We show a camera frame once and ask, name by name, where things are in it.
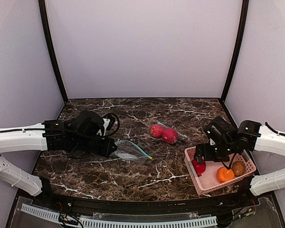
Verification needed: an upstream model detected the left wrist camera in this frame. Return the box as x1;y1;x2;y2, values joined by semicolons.
103;113;121;137

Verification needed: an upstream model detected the brown kiwi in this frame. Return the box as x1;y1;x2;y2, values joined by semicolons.
231;161;246;177

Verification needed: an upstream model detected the left black frame post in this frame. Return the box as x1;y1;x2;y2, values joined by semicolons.
38;0;69;104

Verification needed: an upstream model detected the white slotted cable duct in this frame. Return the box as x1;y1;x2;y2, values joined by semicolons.
20;203;218;228

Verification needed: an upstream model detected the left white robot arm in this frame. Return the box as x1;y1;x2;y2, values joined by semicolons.
0;110;120;197

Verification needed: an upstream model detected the orange tangerine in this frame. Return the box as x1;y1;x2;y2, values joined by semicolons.
216;167;235;183

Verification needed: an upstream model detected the pink plastic basket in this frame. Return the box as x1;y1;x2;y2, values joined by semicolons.
184;147;257;196

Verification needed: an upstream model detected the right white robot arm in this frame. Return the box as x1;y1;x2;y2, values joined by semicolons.
194;116;285;196

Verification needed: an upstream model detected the clear zip bag blue zipper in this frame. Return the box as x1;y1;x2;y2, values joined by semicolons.
150;122;189;144

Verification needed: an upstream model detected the red strawberry fruit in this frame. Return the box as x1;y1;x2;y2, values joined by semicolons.
192;160;206;177

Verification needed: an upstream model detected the black frame post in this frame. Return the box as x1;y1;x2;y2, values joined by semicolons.
220;0;249;103
38;0;69;104

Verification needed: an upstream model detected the black front table rail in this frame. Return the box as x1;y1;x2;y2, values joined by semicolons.
53;193;259;215

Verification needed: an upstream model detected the red tomato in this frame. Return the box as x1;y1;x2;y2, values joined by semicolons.
161;128;178;144

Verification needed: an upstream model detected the right black frame post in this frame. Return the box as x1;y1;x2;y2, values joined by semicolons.
220;0;249;103

